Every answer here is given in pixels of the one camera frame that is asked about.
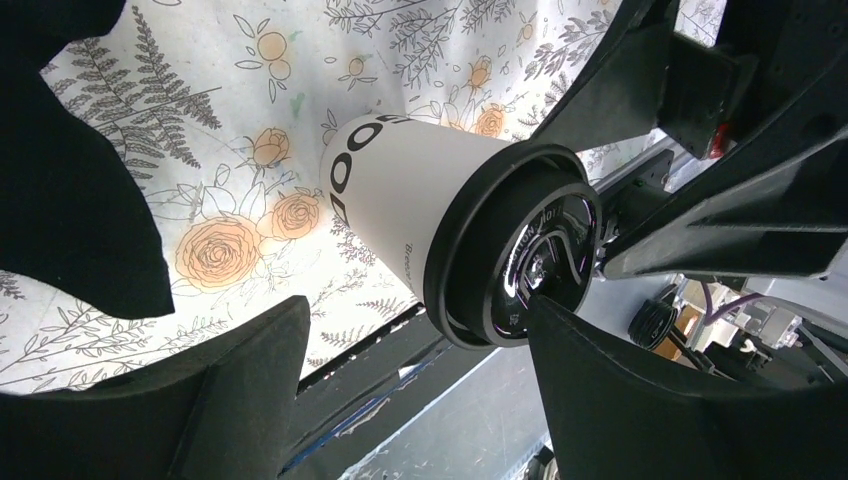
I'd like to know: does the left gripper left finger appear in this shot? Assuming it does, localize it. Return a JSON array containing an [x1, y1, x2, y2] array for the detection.
[[1, 296, 310, 479]]

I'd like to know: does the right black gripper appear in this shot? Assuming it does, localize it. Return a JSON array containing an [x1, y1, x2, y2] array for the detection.
[[531, 0, 847, 279]]

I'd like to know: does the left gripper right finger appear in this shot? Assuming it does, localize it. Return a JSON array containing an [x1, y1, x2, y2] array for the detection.
[[528, 296, 847, 479]]

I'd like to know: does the black plastic cup lid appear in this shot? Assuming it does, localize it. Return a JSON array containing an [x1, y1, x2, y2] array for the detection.
[[422, 140, 601, 350]]

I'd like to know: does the white paper coffee cup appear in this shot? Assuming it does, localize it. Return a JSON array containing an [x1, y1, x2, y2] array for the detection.
[[320, 114, 508, 299]]

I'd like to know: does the black t-shirt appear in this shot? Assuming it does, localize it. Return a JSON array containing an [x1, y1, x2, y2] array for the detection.
[[1, 1, 175, 320]]

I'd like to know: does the floral patterned table mat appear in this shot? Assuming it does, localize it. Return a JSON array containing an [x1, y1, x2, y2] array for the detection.
[[1, 1, 620, 394]]

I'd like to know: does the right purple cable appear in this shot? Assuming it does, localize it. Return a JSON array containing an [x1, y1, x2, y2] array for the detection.
[[698, 281, 770, 329]]

